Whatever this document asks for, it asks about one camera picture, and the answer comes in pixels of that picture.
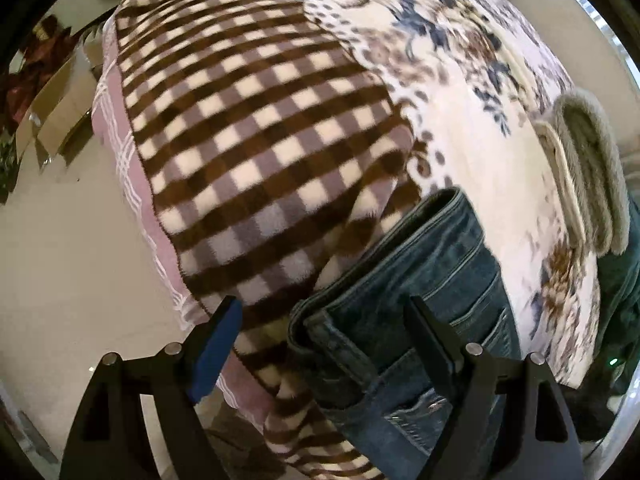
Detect dark blue denim jeans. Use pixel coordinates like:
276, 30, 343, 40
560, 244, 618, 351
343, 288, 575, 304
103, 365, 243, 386
288, 188, 521, 479

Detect dark green fleece blanket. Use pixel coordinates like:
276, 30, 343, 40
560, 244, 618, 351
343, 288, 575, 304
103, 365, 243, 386
597, 197, 639, 394

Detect folded grey-green towel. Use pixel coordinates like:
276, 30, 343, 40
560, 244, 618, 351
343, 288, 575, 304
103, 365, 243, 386
533, 88, 630, 257

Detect cardboard boxes on floor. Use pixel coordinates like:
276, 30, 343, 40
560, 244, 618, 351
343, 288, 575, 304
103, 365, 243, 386
15, 24, 104, 166

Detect pink plaid bed sheet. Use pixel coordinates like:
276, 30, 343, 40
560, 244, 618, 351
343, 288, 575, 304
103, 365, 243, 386
92, 20, 273, 431

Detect white headboard panel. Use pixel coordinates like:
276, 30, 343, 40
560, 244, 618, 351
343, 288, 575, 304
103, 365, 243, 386
541, 0, 640, 82

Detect floral fleece bed blanket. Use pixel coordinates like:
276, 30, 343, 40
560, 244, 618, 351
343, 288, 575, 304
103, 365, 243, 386
114, 0, 600, 479

